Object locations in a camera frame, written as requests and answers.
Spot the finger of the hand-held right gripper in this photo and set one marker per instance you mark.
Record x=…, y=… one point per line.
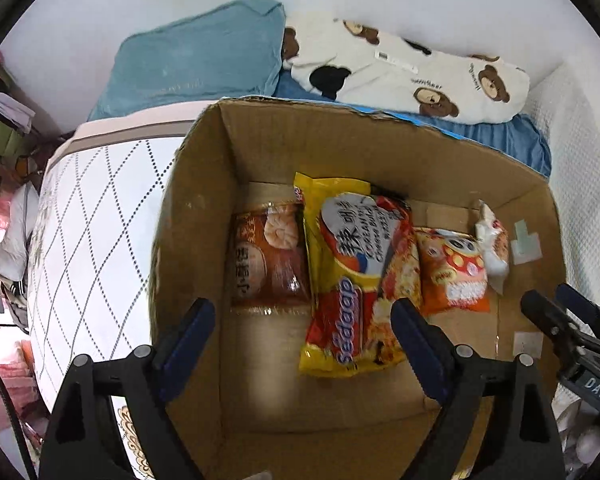
x=545, y=315
x=580, y=305

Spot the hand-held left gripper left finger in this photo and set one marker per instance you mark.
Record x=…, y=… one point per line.
x=187, y=350

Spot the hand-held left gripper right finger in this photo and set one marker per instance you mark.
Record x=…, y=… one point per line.
x=420, y=355

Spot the cardboard box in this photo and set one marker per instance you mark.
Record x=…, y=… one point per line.
x=260, y=340

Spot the yellow instant noodle packet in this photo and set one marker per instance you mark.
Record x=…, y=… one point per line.
x=350, y=280

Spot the small white orange snack packet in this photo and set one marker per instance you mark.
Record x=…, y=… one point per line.
x=492, y=250

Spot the orange mushroom print snack packet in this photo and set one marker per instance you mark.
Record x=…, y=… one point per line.
x=450, y=270

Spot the white quilted mattress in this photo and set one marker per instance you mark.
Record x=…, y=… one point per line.
x=95, y=240

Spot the white textured cloth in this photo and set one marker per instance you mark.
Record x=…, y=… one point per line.
x=580, y=160

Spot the blue blanket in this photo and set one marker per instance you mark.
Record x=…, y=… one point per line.
x=505, y=140

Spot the pink plastic bags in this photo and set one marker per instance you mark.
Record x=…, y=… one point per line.
x=5, y=375

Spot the white plastic bag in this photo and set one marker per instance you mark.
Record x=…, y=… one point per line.
x=15, y=245

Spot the white bear print blanket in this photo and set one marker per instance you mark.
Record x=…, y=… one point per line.
x=395, y=80

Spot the green padded garment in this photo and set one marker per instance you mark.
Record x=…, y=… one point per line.
x=0, y=132

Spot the teal pillow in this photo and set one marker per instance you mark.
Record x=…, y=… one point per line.
x=190, y=60

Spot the pile of clothes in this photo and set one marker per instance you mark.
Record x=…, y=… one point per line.
x=0, y=100

